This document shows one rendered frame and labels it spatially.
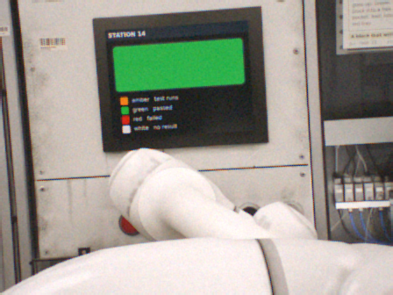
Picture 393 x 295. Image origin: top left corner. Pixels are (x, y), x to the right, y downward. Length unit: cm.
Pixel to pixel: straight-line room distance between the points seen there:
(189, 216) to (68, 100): 39
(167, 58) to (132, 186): 22
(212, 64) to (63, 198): 31
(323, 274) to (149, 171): 58
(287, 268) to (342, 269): 3
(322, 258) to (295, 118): 69
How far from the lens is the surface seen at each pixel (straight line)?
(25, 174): 128
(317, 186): 123
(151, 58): 120
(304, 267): 52
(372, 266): 52
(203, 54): 119
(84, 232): 126
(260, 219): 110
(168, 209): 96
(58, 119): 125
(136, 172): 107
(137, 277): 51
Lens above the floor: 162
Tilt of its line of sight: 4 degrees down
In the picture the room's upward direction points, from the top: 4 degrees counter-clockwise
